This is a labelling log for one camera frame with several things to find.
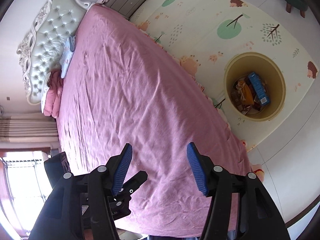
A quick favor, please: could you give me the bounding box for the yellow trash bin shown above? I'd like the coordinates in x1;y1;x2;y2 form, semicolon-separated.
224;52;286;121

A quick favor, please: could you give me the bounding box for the mustard drawstring pouch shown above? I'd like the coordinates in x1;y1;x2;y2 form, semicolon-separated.
236;80;254;105

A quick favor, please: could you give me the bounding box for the folded pink quilt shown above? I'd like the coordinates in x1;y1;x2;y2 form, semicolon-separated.
41;69;63;119

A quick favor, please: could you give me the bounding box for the folded light blue blanket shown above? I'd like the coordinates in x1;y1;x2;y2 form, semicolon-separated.
59;36;75;79

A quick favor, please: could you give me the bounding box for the cartoon play mat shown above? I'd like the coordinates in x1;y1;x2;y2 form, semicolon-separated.
130;0;319;150

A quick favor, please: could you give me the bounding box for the blue carton box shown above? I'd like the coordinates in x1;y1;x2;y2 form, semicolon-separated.
248;72;271;106

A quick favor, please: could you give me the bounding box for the beige curtain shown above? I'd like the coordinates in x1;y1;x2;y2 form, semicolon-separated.
1;115;59;143

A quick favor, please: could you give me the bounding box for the green tufted headboard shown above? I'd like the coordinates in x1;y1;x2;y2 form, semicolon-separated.
16;0;92;105

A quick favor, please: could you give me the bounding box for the pink bed sheet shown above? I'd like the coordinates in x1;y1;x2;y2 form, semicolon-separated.
57;5;251;238

